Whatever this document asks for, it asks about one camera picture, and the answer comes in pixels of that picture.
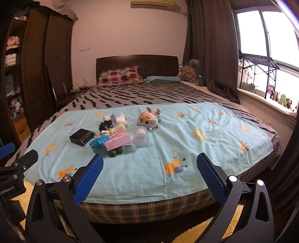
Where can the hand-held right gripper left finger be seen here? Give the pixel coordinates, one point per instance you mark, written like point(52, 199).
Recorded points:
point(90, 177)

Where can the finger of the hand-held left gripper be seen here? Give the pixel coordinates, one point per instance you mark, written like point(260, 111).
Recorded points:
point(7, 149)
point(23, 160)

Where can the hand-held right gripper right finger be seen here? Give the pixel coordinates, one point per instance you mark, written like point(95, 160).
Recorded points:
point(210, 177)

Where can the blue packet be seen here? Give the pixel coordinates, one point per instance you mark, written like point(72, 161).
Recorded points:
point(98, 143)

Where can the green round item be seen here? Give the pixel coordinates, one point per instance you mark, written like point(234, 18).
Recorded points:
point(115, 151)

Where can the black box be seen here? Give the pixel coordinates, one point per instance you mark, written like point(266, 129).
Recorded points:
point(81, 137)

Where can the pink box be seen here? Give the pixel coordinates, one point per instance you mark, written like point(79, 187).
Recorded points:
point(116, 141)

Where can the black hair scrunchie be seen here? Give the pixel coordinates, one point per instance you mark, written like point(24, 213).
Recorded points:
point(104, 125)

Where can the white plastic spool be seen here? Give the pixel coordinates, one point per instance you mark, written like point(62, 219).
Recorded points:
point(140, 137)

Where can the grey plush doll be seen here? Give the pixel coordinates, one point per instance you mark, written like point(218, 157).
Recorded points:
point(147, 120)

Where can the light blue printed sheet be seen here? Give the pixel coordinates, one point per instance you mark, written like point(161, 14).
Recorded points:
point(186, 144)

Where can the small white tube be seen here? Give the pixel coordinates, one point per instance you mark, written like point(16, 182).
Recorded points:
point(105, 132)

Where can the yellow fluffy rug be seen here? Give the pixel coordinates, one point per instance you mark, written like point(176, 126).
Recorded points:
point(210, 231)

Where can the plaid mattress cover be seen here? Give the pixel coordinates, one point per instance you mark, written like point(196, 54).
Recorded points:
point(140, 210)

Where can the grey striped sock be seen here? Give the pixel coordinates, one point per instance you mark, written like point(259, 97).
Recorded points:
point(113, 119)

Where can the blue folded clothes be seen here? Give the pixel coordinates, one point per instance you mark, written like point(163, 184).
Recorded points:
point(10, 85)

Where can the small white plush toy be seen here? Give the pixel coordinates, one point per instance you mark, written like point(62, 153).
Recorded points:
point(121, 118)

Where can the dark metal chair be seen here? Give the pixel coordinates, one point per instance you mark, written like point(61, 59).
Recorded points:
point(55, 93)

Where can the dark nightstand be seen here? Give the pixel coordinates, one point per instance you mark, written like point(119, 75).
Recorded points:
point(67, 99)

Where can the dark wooden wardrobe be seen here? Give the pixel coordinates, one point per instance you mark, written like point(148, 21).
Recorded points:
point(46, 70)

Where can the white folded clothes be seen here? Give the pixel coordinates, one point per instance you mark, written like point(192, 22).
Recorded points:
point(10, 59)

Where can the grey black striped blanket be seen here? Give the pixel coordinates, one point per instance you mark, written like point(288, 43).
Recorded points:
point(140, 95)

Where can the colourful plaid pillow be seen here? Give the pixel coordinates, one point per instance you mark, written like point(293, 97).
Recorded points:
point(119, 76)

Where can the pink folded clothes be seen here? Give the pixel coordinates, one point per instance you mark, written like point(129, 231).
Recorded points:
point(12, 43)

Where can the plush toys on windowsill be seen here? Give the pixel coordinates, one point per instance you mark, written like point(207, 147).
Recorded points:
point(271, 90)

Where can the green frog plush toy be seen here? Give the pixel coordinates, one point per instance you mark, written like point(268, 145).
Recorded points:
point(283, 99)

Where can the brown patterned cushion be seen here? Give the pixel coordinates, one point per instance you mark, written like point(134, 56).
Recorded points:
point(188, 72)

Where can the brown monkey plush toy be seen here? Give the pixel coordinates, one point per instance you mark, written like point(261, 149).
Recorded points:
point(289, 104)

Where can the teal pillow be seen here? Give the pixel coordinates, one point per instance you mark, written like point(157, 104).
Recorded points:
point(163, 79)

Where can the dark wooden bed headboard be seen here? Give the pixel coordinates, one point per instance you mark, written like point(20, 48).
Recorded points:
point(140, 63)

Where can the brown curtain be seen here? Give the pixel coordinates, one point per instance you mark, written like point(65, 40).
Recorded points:
point(210, 51)

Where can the black metal rack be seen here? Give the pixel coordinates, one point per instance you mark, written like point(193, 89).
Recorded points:
point(259, 60)

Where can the window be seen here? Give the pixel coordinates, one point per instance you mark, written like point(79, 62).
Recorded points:
point(275, 32)

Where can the wall air conditioner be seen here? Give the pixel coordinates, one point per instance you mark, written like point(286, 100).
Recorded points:
point(151, 3)

